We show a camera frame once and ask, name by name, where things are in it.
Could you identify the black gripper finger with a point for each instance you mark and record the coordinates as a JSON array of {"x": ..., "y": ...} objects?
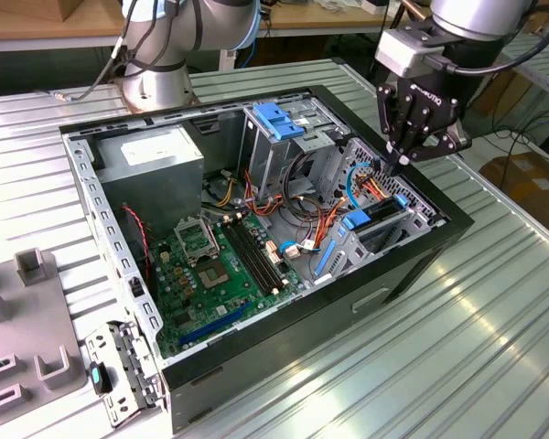
[
  {"x": 401, "y": 121},
  {"x": 441, "y": 148}
]

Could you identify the hard disk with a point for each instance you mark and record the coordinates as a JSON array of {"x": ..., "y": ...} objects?
[{"x": 357, "y": 220}]

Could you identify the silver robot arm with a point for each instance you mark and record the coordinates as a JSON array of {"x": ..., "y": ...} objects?
[{"x": 155, "y": 46}]

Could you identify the grey disk bay cage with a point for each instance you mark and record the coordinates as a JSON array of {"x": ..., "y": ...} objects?
[{"x": 352, "y": 256}]

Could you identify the metal slat side table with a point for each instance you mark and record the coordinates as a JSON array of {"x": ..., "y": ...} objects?
[{"x": 546, "y": 68}]

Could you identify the small white box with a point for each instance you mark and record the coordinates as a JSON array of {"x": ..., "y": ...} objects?
[{"x": 377, "y": 7}]

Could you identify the blue plastic drive latch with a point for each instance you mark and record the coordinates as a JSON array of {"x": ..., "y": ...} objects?
[{"x": 274, "y": 121}]

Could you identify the grey optical drive cage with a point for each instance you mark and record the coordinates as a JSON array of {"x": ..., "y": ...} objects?
[{"x": 265, "y": 164}]

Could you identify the wooden desk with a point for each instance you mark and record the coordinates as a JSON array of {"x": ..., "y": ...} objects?
[{"x": 302, "y": 18}]

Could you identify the black RAM slot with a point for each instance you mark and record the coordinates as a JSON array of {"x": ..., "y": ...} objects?
[
  {"x": 264, "y": 252},
  {"x": 251, "y": 258},
  {"x": 245, "y": 260},
  {"x": 258, "y": 255}
]

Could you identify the black open PC case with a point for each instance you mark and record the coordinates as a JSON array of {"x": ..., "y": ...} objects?
[{"x": 302, "y": 329}]

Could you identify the green motherboard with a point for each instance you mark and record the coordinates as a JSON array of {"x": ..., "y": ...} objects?
[{"x": 238, "y": 297}]

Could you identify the CPU socket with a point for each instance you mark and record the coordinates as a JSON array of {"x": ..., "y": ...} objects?
[{"x": 212, "y": 274}]

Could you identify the grey power supply unit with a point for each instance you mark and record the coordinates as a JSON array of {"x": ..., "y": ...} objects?
[{"x": 155, "y": 183}]

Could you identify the blue expansion slot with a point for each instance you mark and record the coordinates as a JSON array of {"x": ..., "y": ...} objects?
[{"x": 210, "y": 327}]

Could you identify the black case fan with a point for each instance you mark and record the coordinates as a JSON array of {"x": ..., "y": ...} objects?
[{"x": 132, "y": 247}]

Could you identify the black case latch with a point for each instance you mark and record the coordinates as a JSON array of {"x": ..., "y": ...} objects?
[{"x": 136, "y": 287}]

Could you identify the small brown cardboard box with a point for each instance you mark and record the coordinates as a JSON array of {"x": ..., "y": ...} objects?
[{"x": 68, "y": 9}]

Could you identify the black dongle teal label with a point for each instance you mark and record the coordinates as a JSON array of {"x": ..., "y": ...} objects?
[{"x": 96, "y": 377}]

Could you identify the grey parts rack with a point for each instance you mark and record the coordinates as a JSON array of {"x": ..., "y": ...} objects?
[{"x": 27, "y": 320}]

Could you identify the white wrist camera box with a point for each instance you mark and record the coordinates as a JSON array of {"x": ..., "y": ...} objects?
[{"x": 398, "y": 52}]

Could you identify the metal card retention bracket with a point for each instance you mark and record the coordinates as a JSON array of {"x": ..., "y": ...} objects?
[{"x": 128, "y": 366}]

